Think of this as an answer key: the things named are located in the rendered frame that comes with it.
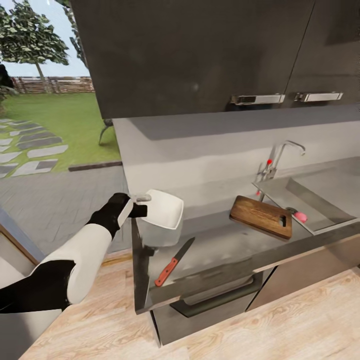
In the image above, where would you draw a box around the bowl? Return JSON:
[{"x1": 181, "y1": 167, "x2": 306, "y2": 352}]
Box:
[{"x1": 139, "y1": 189, "x2": 184, "y2": 230}]

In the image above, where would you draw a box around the vidalia onion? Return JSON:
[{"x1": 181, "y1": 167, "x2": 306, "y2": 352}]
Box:
[{"x1": 293, "y1": 212, "x2": 308, "y2": 224}]

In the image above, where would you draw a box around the cutting board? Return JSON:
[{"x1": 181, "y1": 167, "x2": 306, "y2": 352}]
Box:
[{"x1": 229, "y1": 195, "x2": 292, "y2": 240}]

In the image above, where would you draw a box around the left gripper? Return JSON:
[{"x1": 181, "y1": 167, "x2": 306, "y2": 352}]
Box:
[{"x1": 128, "y1": 202, "x2": 148, "y2": 218}]

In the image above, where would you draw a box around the parer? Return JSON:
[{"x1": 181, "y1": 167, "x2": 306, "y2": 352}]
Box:
[{"x1": 154, "y1": 237, "x2": 195, "y2": 287}]

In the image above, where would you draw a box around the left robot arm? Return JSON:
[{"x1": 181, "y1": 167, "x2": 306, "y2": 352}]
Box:
[{"x1": 0, "y1": 193, "x2": 152, "y2": 360}]

